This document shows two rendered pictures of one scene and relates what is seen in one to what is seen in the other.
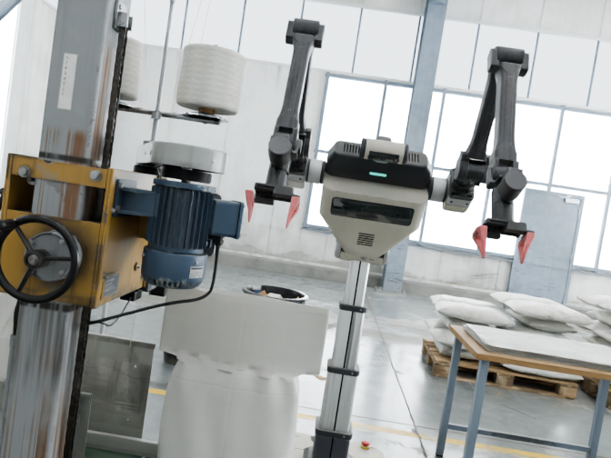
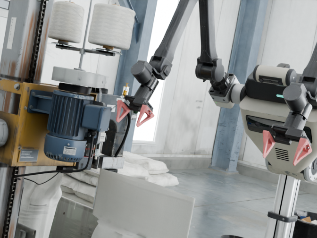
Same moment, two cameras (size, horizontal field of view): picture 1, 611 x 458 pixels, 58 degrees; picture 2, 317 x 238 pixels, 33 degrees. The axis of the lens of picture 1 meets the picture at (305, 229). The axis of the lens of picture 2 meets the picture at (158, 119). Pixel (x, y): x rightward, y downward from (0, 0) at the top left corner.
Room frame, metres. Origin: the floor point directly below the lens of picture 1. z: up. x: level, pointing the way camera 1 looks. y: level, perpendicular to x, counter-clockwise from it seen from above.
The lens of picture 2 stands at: (-0.12, -1.11, 1.41)
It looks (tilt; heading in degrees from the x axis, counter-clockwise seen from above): 3 degrees down; 35
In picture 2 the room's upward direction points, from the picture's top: 10 degrees clockwise
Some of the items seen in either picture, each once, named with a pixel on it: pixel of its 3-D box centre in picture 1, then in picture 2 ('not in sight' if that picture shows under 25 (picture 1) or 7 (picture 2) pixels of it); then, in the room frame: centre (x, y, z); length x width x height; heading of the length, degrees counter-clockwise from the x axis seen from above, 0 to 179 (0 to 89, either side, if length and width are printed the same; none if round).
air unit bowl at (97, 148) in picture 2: not in sight; (97, 149); (1.60, 0.38, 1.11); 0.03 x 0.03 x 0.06
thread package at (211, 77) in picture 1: (211, 81); (111, 27); (1.48, 0.30, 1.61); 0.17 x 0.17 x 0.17
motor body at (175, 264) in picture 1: (178, 233); (68, 126); (1.33, 0.30, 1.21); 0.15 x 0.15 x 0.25
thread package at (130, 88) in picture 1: (115, 65); (66, 21); (1.49, 0.56, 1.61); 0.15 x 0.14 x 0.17; 88
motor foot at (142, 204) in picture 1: (143, 201); (48, 104); (1.30, 0.39, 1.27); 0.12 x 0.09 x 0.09; 178
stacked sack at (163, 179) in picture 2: not in sight; (147, 178); (4.59, 2.18, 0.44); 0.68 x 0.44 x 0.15; 178
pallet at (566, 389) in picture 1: (493, 366); not in sight; (5.07, -1.90, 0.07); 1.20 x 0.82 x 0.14; 86
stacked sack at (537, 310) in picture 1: (545, 311); not in sight; (4.81, -2.18, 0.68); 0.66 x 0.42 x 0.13; 85
